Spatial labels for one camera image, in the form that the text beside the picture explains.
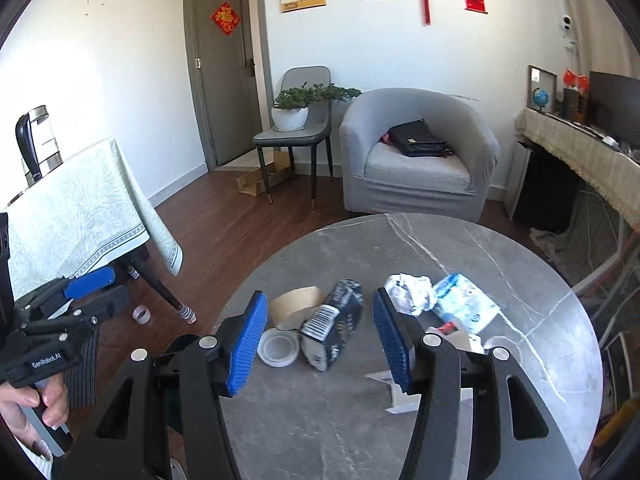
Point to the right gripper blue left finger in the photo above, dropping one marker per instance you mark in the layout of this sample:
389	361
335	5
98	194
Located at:
245	342

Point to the cardboard box on floor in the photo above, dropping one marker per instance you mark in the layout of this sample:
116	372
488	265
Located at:
252	183

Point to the white round plastic lid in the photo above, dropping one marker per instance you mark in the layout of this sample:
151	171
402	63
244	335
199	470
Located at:
278	348

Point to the red fu door decoration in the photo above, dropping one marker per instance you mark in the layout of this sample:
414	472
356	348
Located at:
226	18

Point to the white security camera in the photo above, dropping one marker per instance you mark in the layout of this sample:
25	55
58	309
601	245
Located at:
567	24

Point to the white tissue paper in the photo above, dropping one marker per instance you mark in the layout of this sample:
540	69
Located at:
411	295

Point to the round grey marble coffee table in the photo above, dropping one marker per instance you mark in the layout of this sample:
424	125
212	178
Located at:
401	402

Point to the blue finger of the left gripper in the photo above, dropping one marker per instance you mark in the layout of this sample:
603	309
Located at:
85	285

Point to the grey fabric armchair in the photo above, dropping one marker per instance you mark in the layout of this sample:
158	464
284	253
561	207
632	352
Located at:
378	178

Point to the pale green patterned tablecloth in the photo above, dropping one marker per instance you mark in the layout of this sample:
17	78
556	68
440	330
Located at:
83	215

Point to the beige fringed table runner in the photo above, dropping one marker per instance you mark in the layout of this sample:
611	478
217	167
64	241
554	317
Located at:
614	175

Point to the red paper decoration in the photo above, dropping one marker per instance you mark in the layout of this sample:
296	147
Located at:
576	82

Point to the grey door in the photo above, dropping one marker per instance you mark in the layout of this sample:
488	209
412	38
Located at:
228	72

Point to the grey dining chair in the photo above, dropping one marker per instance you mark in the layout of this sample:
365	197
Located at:
316	130

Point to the red white SanDisk package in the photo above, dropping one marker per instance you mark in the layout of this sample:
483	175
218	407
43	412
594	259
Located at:
448	328

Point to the black dining table leg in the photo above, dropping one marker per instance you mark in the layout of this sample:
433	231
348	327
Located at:
185	312

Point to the black bag on armchair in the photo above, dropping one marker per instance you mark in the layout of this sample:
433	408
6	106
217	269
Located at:
414	139

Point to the black chrome office chair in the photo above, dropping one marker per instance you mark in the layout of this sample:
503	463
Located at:
40	154

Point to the framed picture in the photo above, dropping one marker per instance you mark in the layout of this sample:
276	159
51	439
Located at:
539	78

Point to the person's left hand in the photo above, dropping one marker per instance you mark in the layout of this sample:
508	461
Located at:
53	395

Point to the clear tape roll on floor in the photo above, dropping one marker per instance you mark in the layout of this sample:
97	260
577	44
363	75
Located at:
141	314

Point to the grey striped floor mat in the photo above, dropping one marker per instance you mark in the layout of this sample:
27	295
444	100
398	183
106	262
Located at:
80	380

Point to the blue white wet wipes pack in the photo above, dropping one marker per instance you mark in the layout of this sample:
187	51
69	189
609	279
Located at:
457	298

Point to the black monitor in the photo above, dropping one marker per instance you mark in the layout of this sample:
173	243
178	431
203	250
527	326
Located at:
614	106

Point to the brown paper tape roll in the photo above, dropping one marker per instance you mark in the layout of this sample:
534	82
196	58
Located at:
292	309

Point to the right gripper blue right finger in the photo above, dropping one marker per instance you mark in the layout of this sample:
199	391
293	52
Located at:
396	344

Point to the potted green bonsai plant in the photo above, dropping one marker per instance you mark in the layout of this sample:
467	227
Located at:
292	106

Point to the small blue globe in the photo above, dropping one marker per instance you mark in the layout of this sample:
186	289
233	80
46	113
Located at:
540	99

